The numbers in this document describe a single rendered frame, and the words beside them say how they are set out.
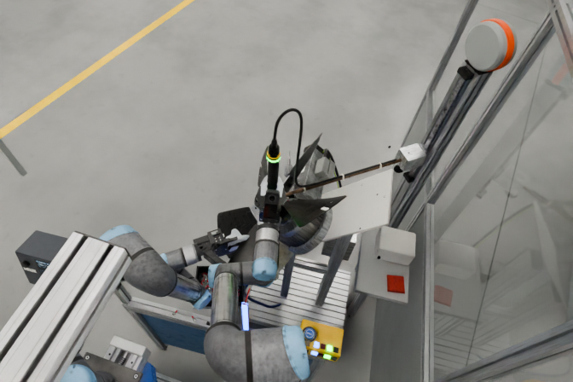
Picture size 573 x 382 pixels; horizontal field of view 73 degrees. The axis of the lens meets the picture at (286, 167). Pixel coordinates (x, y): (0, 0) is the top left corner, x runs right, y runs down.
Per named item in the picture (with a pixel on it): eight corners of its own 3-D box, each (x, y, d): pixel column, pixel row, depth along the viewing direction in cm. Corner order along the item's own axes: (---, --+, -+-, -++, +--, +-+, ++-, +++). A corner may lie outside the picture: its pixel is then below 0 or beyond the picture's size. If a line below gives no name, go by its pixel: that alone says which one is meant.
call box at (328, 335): (339, 336, 155) (344, 328, 147) (335, 363, 149) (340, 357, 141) (300, 326, 156) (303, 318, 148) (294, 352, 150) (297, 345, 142)
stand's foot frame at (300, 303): (349, 276, 271) (350, 272, 265) (338, 345, 244) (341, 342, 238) (262, 255, 277) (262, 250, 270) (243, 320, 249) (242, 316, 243)
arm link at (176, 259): (155, 263, 151) (151, 253, 145) (183, 252, 155) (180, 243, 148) (159, 280, 147) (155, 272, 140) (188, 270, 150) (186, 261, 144)
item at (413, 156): (413, 153, 170) (420, 141, 163) (423, 165, 166) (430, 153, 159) (393, 159, 167) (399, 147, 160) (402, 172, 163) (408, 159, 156)
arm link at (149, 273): (170, 270, 109) (219, 292, 153) (147, 245, 113) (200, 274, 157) (140, 303, 107) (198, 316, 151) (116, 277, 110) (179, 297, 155)
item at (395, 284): (403, 277, 183) (404, 275, 181) (404, 293, 178) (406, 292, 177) (386, 274, 183) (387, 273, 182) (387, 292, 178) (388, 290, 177)
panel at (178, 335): (300, 379, 220) (315, 354, 168) (300, 380, 220) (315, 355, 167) (164, 342, 228) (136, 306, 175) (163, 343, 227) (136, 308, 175)
